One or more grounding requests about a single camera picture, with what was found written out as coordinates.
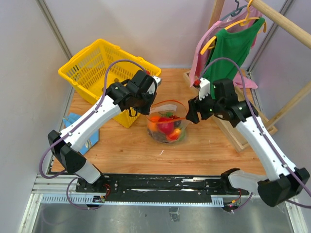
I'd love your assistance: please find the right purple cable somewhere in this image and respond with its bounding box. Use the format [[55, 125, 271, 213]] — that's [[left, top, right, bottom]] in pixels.
[[195, 57, 311, 214]]

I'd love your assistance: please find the purple cable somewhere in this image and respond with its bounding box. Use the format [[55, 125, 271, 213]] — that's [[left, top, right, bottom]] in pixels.
[[195, 57, 311, 214], [38, 59, 150, 210]]

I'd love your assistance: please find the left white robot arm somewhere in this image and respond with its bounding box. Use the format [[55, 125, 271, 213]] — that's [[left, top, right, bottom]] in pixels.
[[48, 70, 162, 192]]

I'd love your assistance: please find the red lychee with leaves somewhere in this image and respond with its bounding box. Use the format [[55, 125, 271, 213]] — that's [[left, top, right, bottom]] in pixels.
[[160, 112, 179, 120]]

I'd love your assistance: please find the clear zip top bag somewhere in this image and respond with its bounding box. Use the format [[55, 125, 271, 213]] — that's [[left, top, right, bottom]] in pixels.
[[146, 100, 189, 144]]

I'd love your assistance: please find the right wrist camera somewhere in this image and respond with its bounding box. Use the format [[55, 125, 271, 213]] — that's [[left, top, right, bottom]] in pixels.
[[193, 78, 210, 100]]

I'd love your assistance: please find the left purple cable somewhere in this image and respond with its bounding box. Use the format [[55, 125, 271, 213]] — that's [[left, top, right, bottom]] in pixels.
[[38, 59, 150, 210]]

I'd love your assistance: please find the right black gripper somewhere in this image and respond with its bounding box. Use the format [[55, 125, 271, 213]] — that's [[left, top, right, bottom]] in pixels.
[[186, 89, 224, 124]]

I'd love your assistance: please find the yellow plastic basket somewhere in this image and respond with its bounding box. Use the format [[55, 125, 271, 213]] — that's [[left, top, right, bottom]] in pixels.
[[58, 38, 161, 128]]

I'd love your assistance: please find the wooden clothes rack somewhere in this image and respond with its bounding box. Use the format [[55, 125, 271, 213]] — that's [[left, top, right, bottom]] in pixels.
[[182, 0, 311, 153]]

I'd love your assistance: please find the orange persimmon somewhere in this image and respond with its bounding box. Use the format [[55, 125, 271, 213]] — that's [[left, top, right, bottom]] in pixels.
[[147, 116, 160, 132]]

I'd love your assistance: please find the blue tissue box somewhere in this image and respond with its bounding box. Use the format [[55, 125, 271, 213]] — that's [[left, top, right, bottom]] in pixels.
[[62, 112, 101, 155]]

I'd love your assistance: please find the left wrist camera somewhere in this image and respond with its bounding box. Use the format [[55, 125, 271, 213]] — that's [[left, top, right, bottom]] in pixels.
[[148, 76, 162, 95]]

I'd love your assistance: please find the pink shirt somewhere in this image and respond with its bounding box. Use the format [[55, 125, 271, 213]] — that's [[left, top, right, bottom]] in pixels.
[[189, 4, 263, 91]]

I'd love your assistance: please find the dark mangosteen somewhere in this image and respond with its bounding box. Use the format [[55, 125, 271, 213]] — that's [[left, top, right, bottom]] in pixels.
[[174, 120, 182, 129]]

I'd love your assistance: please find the grey clothes hanger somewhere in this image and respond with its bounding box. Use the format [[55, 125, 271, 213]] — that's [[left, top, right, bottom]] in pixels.
[[220, 0, 246, 21]]

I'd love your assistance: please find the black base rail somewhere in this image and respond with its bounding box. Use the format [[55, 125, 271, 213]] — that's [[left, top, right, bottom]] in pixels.
[[75, 173, 249, 204]]

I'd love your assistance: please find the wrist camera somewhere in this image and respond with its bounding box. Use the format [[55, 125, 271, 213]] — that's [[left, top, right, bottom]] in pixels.
[[193, 78, 210, 100], [148, 76, 162, 95]]

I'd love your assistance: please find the green tank top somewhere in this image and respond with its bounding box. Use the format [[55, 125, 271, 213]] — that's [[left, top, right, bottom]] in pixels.
[[201, 17, 267, 98]]

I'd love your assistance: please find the purple grape bunch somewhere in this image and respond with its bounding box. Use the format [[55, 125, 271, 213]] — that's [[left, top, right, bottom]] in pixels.
[[147, 130, 168, 143]]

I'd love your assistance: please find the yellow clothes hanger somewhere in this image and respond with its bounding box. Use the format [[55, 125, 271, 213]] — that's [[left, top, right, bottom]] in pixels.
[[200, 0, 267, 55]]

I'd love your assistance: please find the green cabbage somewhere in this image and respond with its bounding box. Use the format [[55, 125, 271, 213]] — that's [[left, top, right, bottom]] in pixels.
[[177, 131, 186, 141]]

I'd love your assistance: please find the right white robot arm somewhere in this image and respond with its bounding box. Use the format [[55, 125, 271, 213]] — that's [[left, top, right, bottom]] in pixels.
[[186, 78, 310, 207]]

